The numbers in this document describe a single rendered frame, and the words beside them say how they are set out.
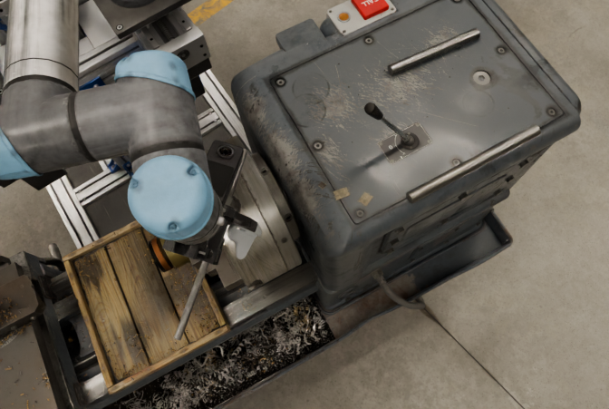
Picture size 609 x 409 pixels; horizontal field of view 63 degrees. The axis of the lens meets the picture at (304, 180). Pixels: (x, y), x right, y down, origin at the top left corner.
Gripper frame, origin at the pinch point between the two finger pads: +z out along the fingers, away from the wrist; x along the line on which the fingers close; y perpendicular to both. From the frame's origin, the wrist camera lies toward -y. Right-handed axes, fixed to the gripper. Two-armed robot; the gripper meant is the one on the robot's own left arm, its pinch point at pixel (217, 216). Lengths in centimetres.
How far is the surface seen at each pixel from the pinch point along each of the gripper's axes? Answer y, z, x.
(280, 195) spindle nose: -9.2, 18.0, 8.1
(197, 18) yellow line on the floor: -109, 166, -68
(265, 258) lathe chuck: 3.6, 17.7, 9.1
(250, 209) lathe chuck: -4.0, 12.7, 3.7
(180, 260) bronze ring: 9.0, 25.8, -7.9
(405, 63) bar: -40.5, 10.3, 23.9
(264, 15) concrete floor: -120, 163, -34
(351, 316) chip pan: 11, 75, 38
